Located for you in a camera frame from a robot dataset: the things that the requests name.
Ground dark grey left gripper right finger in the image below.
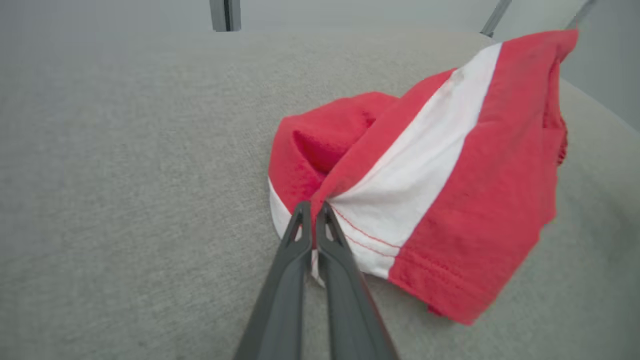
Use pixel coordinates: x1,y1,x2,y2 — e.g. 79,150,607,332
315,201,400,360

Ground red shorts with white stripe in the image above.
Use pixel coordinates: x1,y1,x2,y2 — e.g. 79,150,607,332
268,28,581,326

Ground grey fabric sofa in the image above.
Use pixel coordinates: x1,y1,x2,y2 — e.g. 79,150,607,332
0,30,640,360

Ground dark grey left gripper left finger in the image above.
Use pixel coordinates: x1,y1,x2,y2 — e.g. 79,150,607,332
234,201,313,360

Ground grey metal partition post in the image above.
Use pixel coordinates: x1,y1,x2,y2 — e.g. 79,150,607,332
209,0,242,32

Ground grey metal frame bar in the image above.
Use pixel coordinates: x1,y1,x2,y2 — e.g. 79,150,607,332
565,0,597,30
480,0,512,37

